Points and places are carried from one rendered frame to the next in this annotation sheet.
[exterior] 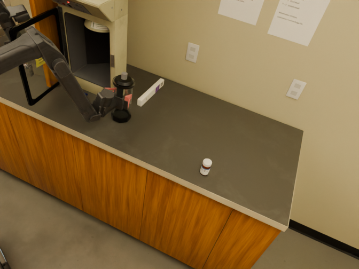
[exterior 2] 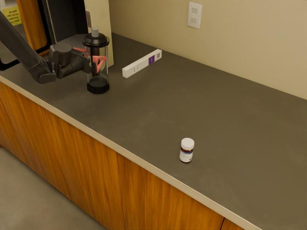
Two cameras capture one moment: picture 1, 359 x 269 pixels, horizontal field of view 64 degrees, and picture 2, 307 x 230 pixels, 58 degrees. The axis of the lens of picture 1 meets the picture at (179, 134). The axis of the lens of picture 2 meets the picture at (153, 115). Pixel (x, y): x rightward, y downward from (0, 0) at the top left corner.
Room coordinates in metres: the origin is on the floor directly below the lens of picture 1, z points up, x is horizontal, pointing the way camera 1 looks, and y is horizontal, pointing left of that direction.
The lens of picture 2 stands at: (0.27, -0.26, 1.64)
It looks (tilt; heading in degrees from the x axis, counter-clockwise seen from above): 40 degrees down; 20
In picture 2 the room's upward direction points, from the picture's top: 1 degrees clockwise
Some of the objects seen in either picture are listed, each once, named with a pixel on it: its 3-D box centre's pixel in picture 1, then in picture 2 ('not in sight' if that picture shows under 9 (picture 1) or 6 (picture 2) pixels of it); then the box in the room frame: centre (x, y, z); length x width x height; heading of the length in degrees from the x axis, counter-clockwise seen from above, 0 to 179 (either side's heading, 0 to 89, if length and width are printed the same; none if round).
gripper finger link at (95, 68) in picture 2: (124, 98); (95, 60); (1.10, 0.30, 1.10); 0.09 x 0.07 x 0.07; 165
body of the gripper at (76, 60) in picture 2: (110, 102); (75, 64); (1.04, 0.35, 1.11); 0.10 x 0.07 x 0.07; 75
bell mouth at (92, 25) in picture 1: (102, 19); not in sight; (1.38, 0.50, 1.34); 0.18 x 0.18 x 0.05
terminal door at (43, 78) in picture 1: (43, 57); (15, 17); (1.17, 0.72, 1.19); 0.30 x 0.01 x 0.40; 169
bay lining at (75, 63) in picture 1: (102, 44); (87, 6); (1.41, 0.51, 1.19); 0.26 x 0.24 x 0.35; 74
